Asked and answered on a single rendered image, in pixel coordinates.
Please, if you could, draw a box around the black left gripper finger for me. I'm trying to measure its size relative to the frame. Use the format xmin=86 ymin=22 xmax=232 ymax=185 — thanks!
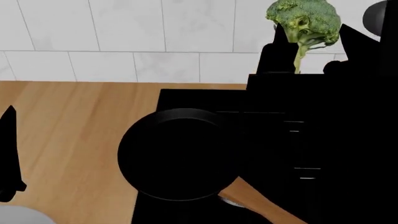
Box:
xmin=0 ymin=105 xmax=21 ymax=183

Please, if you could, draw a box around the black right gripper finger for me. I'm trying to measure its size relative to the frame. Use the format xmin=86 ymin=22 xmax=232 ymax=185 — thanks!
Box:
xmin=257 ymin=22 xmax=297 ymax=75
xmin=340 ymin=22 xmax=382 ymax=62

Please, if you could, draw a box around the green broccoli floret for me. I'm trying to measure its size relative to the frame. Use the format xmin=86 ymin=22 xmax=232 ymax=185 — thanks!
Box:
xmin=265 ymin=0 xmax=343 ymax=75

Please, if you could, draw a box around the grey white plate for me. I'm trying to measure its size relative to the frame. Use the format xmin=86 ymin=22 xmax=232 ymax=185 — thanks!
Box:
xmin=0 ymin=205 xmax=56 ymax=224

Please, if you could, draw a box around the black frying pan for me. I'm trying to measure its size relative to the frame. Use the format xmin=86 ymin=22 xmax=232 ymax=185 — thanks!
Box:
xmin=117 ymin=108 xmax=300 ymax=224

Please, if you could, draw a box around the grey rounded cap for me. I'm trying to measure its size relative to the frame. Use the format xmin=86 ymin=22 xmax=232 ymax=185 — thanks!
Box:
xmin=363 ymin=0 xmax=388 ymax=36

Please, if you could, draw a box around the black cooktop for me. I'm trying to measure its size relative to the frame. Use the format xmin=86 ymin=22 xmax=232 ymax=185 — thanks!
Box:
xmin=131 ymin=88 xmax=249 ymax=224

